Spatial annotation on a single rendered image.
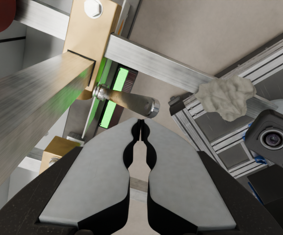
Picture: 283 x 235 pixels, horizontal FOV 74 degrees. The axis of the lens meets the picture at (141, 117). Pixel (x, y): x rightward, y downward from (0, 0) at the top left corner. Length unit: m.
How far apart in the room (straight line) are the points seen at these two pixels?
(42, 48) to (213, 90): 0.43
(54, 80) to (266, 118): 0.20
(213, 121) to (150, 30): 0.61
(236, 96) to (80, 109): 0.35
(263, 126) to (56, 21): 0.27
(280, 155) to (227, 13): 1.02
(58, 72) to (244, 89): 0.23
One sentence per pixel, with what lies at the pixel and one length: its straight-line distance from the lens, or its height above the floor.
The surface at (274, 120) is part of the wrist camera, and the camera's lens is 0.23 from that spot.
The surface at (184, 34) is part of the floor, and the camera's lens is 1.14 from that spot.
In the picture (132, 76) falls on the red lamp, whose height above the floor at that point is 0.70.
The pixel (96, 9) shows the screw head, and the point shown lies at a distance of 0.24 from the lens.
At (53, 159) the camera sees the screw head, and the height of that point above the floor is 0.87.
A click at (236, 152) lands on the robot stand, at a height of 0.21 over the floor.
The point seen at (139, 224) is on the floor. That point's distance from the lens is 2.05.
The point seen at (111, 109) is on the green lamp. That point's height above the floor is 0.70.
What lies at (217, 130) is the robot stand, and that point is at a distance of 1.14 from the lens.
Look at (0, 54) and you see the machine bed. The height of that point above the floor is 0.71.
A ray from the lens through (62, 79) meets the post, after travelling 0.18.
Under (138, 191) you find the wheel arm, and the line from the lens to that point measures 0.40.
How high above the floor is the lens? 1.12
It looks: 63 degrees down
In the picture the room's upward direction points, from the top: 178 degrees counter-clockwise
